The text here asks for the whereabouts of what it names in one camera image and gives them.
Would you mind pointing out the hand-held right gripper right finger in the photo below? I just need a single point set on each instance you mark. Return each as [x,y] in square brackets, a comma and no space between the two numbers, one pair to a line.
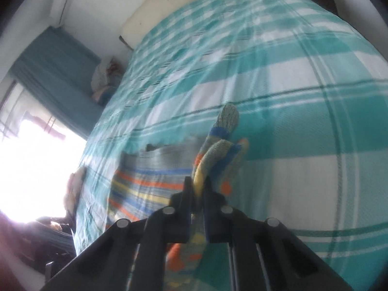
[208,200]

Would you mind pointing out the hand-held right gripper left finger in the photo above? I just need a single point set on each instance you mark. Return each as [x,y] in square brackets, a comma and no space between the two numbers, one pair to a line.
[187,200]

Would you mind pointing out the striped knit sweater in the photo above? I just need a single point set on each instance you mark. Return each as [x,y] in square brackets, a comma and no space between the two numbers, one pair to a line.
[151,175]

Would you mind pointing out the pile of pale clothes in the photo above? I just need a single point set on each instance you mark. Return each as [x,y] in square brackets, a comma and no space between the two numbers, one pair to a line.
[104,75]

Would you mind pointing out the pale cloth bundle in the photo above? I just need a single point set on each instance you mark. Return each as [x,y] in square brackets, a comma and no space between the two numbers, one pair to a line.
[74,188]

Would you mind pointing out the teal plaid bedspread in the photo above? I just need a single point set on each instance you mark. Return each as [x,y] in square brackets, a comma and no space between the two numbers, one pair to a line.
[272,97]

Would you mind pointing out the dark clutter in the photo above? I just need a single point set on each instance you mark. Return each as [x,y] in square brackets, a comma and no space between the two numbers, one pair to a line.
[53,230]

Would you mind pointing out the teal curtain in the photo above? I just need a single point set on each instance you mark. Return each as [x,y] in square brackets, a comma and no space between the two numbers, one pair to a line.
[57,72]

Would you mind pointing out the white wall unit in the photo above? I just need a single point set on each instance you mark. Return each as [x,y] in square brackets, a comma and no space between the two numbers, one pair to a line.
[63,0]

